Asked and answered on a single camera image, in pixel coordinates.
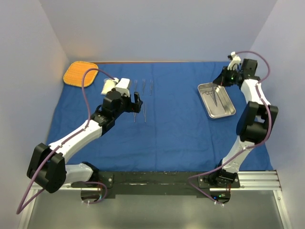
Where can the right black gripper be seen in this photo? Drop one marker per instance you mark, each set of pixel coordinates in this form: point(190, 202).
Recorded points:
point(221, 78)

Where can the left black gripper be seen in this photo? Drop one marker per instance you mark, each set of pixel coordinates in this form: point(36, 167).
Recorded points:
point(133, 107)

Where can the steel instrument tray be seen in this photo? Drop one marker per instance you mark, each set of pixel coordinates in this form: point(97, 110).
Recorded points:
point(225, 106)

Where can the white gauze pad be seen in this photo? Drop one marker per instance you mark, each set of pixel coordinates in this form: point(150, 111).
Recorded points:
point(108, 85)

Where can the blue surgical drape cloth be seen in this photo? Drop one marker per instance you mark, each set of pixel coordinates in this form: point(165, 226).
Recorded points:
point(178, 135)

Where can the orange square woven mat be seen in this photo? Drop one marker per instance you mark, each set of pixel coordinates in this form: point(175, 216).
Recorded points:
point(75, 72)

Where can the steel surgical scissors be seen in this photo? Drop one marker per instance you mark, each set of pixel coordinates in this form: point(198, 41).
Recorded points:
point(211, 92)

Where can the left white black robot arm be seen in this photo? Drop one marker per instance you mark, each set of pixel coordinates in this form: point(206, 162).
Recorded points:
point(48, 166)

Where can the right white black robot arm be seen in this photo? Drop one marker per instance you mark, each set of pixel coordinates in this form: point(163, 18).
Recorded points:
point(255, 124)

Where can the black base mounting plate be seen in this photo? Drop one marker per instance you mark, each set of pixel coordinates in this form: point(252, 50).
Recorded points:
point(221, 195)

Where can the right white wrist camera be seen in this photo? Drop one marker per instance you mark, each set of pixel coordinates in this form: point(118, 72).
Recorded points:
point(234, 61)

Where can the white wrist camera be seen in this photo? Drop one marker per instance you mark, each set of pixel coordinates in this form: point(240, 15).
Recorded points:
point(234, 61)
point(123, 86)

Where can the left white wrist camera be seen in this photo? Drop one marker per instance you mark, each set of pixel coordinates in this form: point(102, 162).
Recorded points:
point(123, 86)

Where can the aluminium frame rail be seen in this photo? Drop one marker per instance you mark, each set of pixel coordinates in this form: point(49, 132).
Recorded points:
point(259, 181)

